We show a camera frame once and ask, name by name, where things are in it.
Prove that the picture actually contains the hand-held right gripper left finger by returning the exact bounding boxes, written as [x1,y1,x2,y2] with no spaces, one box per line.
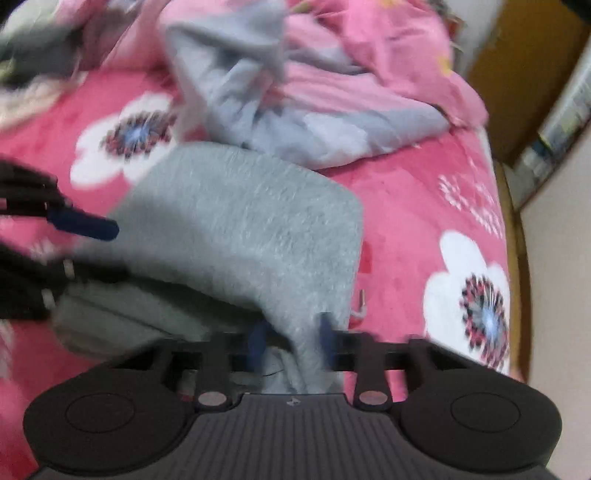
[115,320,271,412]

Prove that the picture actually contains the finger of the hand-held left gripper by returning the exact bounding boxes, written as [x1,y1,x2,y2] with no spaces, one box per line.
[0,159,120,241]
[0,244,130,324]

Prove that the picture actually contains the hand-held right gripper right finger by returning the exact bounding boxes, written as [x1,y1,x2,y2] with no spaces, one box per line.
[318,311,472,412]

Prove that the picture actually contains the grey cotton garment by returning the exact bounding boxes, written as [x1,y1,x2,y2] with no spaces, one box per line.
[52,141,365,395]

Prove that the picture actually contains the pile of mixed clothes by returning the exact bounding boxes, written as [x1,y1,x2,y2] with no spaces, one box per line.
[0,21,90,90]

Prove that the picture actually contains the cream white garment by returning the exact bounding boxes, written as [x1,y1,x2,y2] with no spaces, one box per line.
[0,83,63,132]

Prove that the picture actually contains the pink floral blanket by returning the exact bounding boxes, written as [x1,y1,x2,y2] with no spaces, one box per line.
[0,65,513,480]

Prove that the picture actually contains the light blue cloth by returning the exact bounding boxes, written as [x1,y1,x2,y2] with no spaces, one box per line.
[159,0,451,169]

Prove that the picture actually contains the pink quilt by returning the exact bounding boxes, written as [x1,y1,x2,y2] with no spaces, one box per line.
[55,0,490,134]

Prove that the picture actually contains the row of books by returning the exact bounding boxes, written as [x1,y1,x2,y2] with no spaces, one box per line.
[512,55,591,210]

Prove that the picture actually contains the wooden cabinet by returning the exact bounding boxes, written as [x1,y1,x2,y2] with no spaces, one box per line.
[466,0,591,164]

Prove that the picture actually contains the wooden bed frame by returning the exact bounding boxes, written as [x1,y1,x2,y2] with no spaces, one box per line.
[492,159,532,384]

